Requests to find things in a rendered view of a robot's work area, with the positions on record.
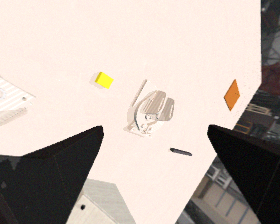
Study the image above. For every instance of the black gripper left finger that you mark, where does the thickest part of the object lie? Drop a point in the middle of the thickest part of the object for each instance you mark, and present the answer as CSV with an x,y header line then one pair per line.
x,y
42,187

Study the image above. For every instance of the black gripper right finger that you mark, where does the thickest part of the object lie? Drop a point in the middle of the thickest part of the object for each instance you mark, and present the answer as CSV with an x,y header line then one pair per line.
x,y
254,166

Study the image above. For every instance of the black flat bar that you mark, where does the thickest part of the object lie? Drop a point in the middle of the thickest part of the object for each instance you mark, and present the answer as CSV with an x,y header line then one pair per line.
x,y
180,152

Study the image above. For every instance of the yellow block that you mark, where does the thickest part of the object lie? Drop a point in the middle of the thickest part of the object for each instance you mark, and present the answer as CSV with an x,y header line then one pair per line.
x,y
104,80

